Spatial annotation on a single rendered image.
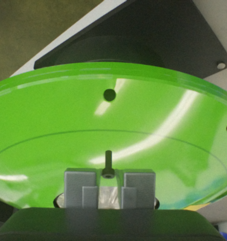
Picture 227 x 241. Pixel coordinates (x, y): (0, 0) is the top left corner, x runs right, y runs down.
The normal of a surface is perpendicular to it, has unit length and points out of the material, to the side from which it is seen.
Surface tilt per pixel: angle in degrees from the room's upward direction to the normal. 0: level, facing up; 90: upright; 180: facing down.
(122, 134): 21
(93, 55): 90
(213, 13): 0
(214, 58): 0
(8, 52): 0
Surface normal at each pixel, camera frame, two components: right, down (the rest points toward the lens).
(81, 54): -0.38, -0.52
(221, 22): 0.00, 0.83
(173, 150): 0.16, 0.60
